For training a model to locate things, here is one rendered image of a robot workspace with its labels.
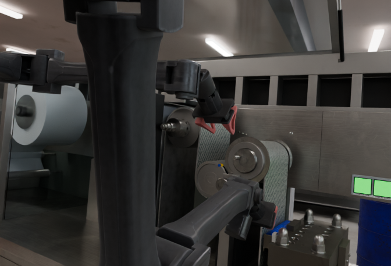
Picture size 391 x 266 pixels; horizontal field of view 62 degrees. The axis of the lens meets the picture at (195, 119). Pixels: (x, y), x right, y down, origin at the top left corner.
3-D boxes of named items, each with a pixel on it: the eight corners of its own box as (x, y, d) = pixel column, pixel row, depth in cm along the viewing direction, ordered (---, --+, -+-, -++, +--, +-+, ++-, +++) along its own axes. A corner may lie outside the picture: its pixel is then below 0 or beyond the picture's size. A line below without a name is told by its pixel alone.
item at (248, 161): (249, 177, 97) (228, 166, 101) (251, 177, 99) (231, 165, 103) (259, 155, 96) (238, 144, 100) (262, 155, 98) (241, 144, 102)
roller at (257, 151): (226, 176, 102) (229, 139, 103) (256, 171, 124) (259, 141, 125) (261, 182, 96) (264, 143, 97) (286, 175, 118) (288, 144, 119)
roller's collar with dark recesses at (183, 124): (164, 136, 111) (165, 117, 111) (174, 136, 116) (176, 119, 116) (179, 137, 107) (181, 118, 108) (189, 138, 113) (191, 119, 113)
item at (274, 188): (259, 240, 97) (263, 177, 98) (283, 223, 117) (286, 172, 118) (261, 240, 97) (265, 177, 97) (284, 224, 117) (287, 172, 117)
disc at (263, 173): (223, 180, 104) (226, 134, 105) (223, 180, 105) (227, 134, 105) (267, 188, 96) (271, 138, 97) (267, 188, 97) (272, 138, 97)
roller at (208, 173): (193, 194, 109) (195, 159, 109) (226, 186, 131) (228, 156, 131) (225, 201, 103) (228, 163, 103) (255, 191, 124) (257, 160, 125)
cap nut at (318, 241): (309, 251, 87) (310, 234, 87) (312, 247, 90) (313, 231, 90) (324, 255, 85) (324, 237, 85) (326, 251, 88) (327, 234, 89)
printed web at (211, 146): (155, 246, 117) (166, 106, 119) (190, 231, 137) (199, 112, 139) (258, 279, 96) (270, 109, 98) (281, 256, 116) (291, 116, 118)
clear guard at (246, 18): (79, -26, 149) (80, -27, 149) (128, 64, 179) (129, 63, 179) (320, -96, 93) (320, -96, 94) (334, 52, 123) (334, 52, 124)
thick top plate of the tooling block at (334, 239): (267, 265, 91) (268, 243, 91) (302, 233, 125) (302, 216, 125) (327, 283, 82) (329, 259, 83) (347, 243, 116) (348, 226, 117)
